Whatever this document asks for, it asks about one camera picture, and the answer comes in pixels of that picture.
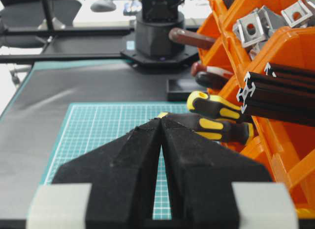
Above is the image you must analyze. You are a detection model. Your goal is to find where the green cutting mat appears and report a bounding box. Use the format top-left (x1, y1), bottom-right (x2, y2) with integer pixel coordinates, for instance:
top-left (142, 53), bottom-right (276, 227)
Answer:
top-left (39, 103), bottom-right (197, 221)

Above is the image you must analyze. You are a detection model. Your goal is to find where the orange container rack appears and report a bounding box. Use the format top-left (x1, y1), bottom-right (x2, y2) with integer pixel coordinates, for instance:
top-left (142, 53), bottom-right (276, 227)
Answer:
top-left (187, 0), bottom-right (315, 220)

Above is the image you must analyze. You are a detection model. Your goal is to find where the grey computer mouse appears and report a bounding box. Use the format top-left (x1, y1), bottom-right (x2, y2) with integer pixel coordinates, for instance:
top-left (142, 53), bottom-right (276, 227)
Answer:
top-left (90, 0), bottom-right (117, 13)

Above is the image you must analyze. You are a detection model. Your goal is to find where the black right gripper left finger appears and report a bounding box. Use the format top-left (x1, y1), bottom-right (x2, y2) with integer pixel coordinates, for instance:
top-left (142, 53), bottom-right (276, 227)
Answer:
top-left (27, 118), bottom-right (161, 229)

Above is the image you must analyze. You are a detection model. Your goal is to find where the pile of silver corner brackets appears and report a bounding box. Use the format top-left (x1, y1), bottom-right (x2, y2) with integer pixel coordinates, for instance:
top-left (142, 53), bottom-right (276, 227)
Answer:
top-left (232, 0), bottom-right (315, 60)

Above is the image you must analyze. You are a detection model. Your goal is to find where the black office chair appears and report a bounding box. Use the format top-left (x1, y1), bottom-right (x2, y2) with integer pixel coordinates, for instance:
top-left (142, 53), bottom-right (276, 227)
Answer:
top-left (0, 0), bottom-right (81, 48)

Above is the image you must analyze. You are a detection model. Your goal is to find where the brown wooden tool handle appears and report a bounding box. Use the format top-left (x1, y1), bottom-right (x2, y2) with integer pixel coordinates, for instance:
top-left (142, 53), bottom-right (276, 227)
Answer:
top-left (168, 28), bottom-right (216, 50)

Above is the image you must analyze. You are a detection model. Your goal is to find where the small black tray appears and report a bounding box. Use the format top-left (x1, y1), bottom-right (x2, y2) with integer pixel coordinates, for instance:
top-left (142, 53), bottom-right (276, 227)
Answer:
top-left (166, 79), bottom-right (207, 101)

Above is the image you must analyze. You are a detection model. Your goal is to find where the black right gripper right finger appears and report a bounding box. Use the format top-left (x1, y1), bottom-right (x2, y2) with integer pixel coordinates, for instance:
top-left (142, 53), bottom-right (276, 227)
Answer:
top-left (161, 117), bottom-right (299, 229)

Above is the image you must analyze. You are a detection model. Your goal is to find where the red white tool handle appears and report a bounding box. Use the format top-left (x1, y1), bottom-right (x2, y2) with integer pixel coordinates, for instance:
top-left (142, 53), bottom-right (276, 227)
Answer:
top-left (190, 62), bottom-right (234, 79)

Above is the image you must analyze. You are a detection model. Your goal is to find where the yellow black screwdriver handle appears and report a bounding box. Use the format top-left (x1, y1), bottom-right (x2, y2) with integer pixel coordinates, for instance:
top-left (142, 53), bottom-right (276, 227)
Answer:
top-left (187, 91), bottom-right (253, 123)

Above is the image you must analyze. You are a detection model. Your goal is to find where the black aluminium extrusion profile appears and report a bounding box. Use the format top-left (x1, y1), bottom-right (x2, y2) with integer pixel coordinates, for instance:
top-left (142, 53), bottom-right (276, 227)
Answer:
top-left (237, 72), bottom-right (315, 127)

